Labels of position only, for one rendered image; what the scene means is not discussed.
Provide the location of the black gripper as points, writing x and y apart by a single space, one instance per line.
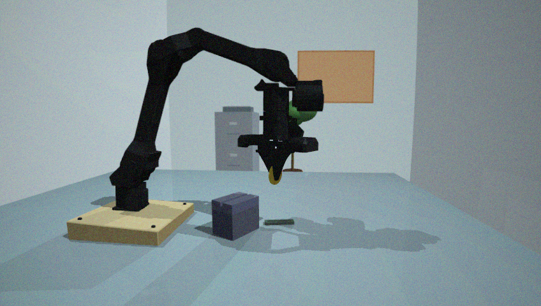
275 127

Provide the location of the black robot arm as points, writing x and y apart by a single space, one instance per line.
164 60

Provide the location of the thin gold disc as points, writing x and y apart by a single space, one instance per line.
271 177

